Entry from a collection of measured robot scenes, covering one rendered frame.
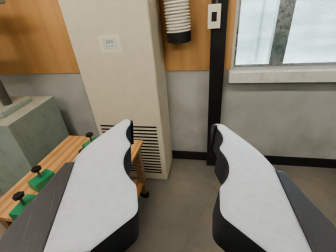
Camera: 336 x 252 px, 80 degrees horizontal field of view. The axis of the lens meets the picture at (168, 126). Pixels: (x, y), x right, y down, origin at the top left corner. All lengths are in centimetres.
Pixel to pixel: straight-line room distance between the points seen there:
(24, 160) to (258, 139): 181
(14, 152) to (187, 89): 133
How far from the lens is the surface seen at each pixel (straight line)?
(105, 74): 141
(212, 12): 138
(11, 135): 169
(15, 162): 187
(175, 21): 132
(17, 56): 218
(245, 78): 153
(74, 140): 156
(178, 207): 162
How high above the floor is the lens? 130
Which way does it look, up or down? 32 degrees down
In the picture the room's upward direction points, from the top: 5 degrees counter-clockwise
